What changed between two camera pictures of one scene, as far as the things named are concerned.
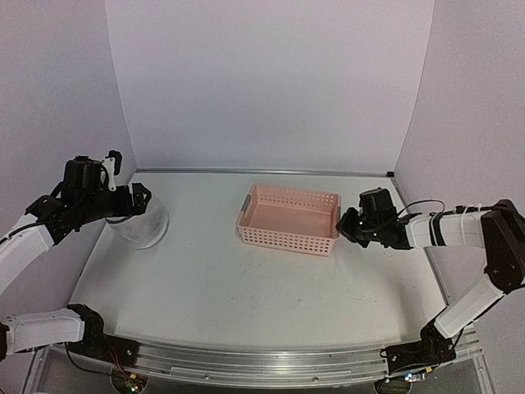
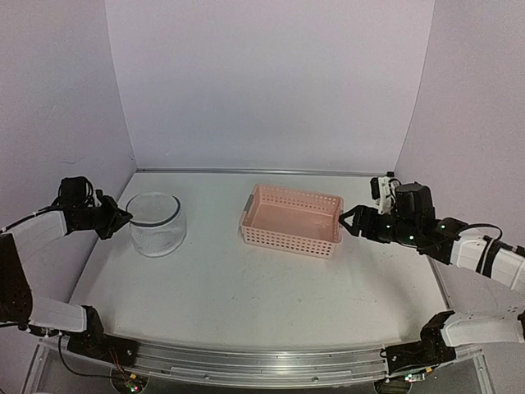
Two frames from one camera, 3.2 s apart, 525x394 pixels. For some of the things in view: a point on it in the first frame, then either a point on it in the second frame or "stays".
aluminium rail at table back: x=389 y=174 stays
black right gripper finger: x=351 y=234 to x=355 y=228
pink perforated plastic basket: x=289 y=220 stays
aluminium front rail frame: x=240 y=367 stays
